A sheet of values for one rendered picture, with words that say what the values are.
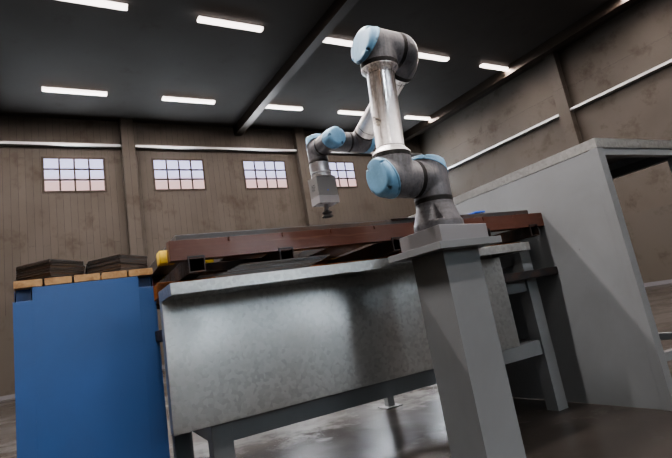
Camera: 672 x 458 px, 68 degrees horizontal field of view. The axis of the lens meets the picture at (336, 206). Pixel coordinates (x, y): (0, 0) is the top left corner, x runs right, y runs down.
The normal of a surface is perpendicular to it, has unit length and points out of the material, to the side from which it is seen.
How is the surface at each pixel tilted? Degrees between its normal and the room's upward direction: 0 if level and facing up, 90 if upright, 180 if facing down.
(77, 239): 90
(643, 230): 90
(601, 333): 90
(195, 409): 90
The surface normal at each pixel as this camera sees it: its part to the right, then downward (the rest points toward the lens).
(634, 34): -0.85, 0.04
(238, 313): 0.45, -0.26
